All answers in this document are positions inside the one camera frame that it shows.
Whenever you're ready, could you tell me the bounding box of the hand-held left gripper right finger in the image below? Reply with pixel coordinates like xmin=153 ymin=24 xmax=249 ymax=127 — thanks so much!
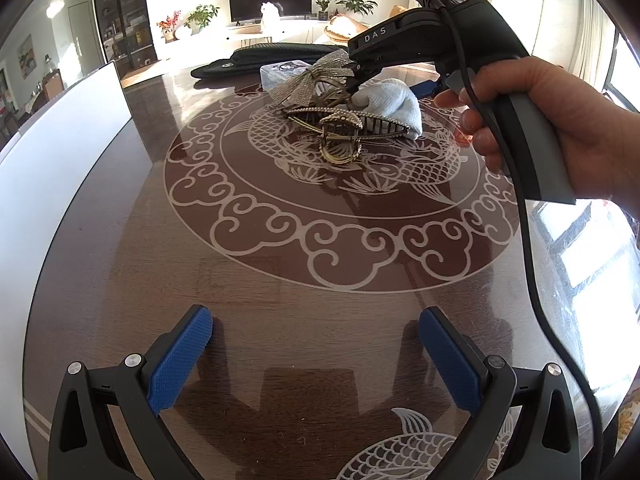
xmin=419 ymin=306 xmax=583 ymax=480

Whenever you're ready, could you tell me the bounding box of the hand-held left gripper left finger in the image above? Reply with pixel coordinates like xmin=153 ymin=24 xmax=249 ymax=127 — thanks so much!
xmin=47 ymin=305 xmax=216 ymax=480

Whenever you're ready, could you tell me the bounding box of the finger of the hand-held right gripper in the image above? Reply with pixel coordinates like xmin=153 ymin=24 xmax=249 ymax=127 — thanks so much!
xmin=345 ymin=57 xmax=401 ymax=95
xmin=411 ymin=79 xmax=444 ymax=100

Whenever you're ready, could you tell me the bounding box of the rhinestone bow hair clip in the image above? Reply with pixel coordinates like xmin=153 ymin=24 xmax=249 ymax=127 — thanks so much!
xmin=268 ymin=50 xmax=362 ymax=110

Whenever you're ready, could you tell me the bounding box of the white container box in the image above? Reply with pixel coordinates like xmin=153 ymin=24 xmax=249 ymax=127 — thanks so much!
xmin=0 ymin=61 xmax=135 ymax=306

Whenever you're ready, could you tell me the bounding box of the person's right hand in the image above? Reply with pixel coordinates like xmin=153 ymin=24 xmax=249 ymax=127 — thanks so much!
xmin=434 ymin=55 xmax=640 ymax=203

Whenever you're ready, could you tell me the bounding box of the white knit work glove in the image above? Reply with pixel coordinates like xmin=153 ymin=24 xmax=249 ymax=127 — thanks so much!
xmin=350 ymin=79 xmax=423 ymax=142

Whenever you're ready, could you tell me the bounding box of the orange lounge chair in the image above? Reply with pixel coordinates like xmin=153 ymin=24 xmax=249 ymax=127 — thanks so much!
xmin=324 ymin=15 xmax=371 ymax=43

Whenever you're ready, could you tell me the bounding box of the pearl bronze hair clip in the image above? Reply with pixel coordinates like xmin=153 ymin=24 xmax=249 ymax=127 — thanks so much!
xmin=319 ymin=111 xmax=365 ymax=165

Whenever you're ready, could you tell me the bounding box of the bronze claw hair clip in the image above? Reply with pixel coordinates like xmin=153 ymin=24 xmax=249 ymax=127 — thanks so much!
xmin=284 ymin=105 xmax=407 ymax=142

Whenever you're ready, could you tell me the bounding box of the large leafy potted plant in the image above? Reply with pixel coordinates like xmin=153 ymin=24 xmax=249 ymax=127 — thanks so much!
xmin=334 ymin=0 xmax=378 ymax=23

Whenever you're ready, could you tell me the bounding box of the white tv cabinet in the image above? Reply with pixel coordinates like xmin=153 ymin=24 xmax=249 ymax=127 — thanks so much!
xmin=222 ymin=19 xmax=361 ymax=46

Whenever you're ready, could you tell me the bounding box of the blue white tissue packet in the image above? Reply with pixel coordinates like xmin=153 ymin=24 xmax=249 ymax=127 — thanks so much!
xmin=260 ymin=60 xmax=313 ymax=91

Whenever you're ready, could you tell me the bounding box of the black bag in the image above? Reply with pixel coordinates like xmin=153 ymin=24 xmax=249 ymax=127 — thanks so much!
xmin=191 ymin=42 xmax=346 ymax=81

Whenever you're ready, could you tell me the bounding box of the white cat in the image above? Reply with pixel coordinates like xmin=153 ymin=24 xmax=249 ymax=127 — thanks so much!
xmin=260 ymin=2 xmax=282 ymax=35

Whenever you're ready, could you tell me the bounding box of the red flower arrangement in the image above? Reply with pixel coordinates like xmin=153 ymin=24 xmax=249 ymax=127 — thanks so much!
xmin=156 ymin=10 xmax=183 ymax=43

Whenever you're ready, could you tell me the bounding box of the light wooden low bench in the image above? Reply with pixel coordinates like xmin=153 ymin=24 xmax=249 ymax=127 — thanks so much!
xmin=120 ymin=60 xmax=166 ymax=82

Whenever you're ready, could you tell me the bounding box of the dark glass display cabinet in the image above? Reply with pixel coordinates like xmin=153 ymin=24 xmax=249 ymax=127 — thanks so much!
xmin=92 ymin=0 xmax=156 ymax=68

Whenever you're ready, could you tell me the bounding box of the white door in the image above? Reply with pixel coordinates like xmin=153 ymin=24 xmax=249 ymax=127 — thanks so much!
xmin=67 ymin=2 xmax=96 ymax=63

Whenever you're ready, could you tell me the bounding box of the wicker back wooden chair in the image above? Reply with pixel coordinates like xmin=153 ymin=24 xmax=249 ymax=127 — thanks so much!
xmin=42 ymin=69 xmax=63 ymax=103

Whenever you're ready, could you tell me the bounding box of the black cable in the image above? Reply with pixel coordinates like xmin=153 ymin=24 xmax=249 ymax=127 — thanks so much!
xmin=422 ymin=0 xmax=608 ymax=480

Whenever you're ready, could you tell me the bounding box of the framed wall painting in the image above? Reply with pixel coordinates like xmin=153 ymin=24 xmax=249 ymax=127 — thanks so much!
xmin=16 ymin=34 xmax=38 ymax=80

